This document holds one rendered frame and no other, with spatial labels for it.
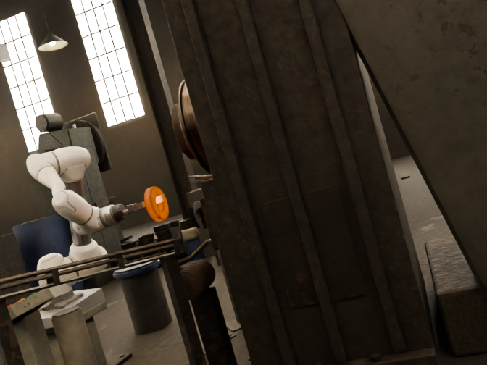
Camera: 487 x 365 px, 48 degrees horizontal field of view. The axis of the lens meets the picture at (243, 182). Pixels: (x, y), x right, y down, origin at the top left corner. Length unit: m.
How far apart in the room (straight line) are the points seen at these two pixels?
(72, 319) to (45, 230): 3.71
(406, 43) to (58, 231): 4.64
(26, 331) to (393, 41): 1.75
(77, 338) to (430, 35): 1.72
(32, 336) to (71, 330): 0.16
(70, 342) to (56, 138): 8.42
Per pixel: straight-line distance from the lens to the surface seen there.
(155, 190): 2.42
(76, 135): 10.51
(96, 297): 3.26
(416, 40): 2.02
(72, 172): 3.02
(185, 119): 2.45
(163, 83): 9.76
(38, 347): 2.43
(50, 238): 5.99
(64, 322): 2.33
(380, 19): 2.03
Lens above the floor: 0.92
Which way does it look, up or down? 2 degrees down
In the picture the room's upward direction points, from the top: 16 degrees counter-clockwise
